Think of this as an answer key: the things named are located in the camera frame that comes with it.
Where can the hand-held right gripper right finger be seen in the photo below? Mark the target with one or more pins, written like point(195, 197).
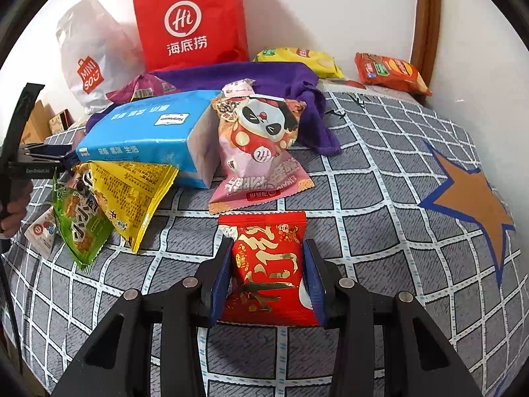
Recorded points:
point(316, 281)

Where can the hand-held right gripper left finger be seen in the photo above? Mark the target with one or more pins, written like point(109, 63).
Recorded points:
point(219, 281)

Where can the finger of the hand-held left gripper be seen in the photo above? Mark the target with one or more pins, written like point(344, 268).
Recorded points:
point(49, 157)
point(45, 147)

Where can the red snack packet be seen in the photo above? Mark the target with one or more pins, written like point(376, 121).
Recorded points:
point(264, 264)

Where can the white strawberry print packet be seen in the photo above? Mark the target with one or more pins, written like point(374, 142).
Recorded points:
point(41, 231)

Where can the green snack packet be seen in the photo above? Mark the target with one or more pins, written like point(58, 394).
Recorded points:
point(78, 231)

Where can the yellow snack packet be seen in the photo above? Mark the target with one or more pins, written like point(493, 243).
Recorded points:
point(128, 198)

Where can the pink barcode snack packet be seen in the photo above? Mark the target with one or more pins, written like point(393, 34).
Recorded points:
point(136, 87)

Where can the pink panda snack packet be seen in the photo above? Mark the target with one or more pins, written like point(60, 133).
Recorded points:
point(256, 144)

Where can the small pale pink packet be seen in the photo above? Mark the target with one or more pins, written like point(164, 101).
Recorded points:
point(239, 87)

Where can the person's left hand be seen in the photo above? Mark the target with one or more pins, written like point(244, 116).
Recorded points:
point(16, 211)

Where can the cardboard box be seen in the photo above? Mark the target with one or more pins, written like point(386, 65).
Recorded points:
point(37, 124)

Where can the small patterned box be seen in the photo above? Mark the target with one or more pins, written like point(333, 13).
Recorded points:
point(60, 122)

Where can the blue tissue pack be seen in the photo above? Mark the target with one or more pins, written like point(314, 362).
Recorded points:
point(140, 128)

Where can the white plastic bag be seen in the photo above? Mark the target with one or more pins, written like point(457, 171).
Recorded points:
point(95, 41)

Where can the red paper bag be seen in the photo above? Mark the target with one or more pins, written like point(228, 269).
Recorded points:
point(186, 4)

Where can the purple cloth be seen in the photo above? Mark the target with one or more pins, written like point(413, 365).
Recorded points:
point(264, 76)

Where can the orange chips bag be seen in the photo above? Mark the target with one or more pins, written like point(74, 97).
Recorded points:
point(388, 70)

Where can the yellow chips bag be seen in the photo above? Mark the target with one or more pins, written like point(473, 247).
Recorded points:
point(301, 58)

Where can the brown wooden frame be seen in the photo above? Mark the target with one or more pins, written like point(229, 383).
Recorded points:
point(425, 16)

